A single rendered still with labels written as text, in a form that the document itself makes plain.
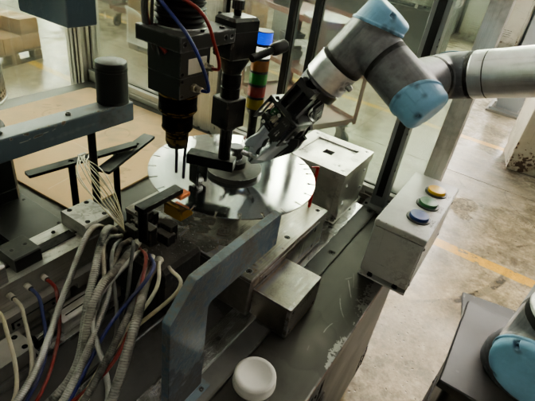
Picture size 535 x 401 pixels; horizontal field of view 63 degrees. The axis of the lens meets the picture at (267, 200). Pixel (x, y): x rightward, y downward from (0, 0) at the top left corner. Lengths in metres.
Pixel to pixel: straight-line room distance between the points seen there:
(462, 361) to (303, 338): 0.30
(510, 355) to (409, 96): 0.38
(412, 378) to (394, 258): 0.98
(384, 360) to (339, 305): 0.98
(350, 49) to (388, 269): 0.48
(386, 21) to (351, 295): 0.54
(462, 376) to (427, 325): 1.19
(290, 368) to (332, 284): 0.24
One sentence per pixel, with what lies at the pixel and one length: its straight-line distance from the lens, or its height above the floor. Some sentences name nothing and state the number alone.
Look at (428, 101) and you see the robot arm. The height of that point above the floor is 1.20.
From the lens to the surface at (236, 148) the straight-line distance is 0.84.
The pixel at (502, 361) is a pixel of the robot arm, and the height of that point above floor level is 0.91.
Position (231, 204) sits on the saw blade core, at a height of 0.95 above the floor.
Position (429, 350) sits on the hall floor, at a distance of 2.00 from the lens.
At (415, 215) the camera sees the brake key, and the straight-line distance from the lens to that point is 0.95.
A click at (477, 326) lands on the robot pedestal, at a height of 0.75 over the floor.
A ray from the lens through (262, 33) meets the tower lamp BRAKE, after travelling 1.07.
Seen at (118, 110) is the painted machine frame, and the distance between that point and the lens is 0.89.
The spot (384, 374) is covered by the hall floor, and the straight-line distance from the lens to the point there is 1.83.
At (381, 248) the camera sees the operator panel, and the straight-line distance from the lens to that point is 0.95.
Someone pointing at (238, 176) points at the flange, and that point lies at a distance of 0.84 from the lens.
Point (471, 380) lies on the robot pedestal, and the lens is 0.91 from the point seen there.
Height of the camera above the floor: 1.38
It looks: 33 degrees down
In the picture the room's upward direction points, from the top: 9 degrees clockwise
